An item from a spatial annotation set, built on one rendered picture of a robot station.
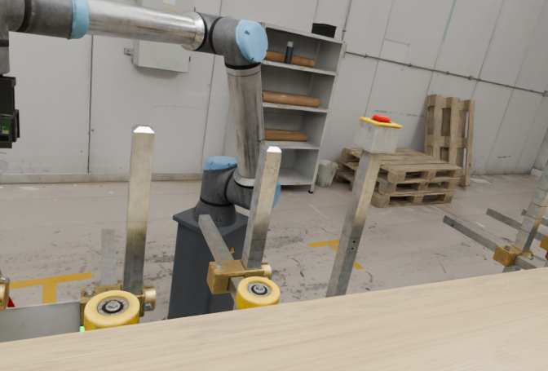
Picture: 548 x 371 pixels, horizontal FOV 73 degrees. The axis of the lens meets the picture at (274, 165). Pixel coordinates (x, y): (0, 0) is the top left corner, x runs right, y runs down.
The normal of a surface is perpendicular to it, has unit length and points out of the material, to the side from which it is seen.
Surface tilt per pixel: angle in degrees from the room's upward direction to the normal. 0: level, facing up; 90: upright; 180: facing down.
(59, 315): 90
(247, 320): 0
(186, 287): 90
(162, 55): 90
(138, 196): 90
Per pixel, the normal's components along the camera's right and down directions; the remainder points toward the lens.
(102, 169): 0.48, 0.33
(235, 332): 0.17, -0.94
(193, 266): -0.50, 0.17
